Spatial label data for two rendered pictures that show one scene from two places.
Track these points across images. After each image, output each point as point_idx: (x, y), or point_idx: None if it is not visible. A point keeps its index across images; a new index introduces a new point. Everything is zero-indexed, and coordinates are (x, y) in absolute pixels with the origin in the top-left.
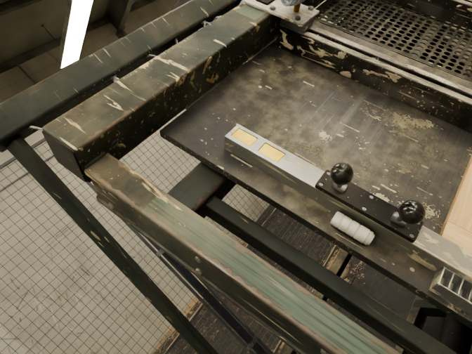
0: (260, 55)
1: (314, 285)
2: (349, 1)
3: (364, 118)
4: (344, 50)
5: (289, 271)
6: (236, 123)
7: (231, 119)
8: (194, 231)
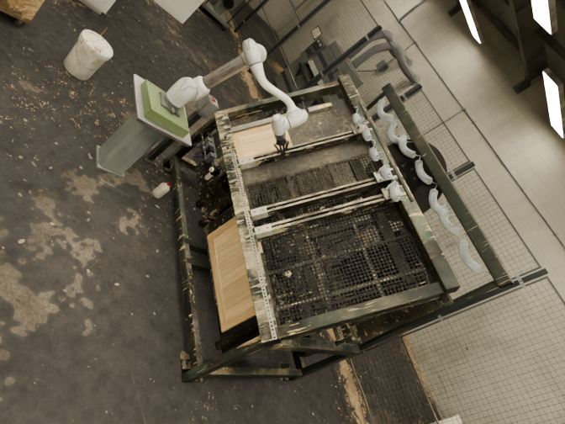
0: None
1: None
2: (372, 172)
3: (318, 134)
4: (337, 134)
5: None
6: (335, 110)
7: (338, 110)
8: (313, 88)
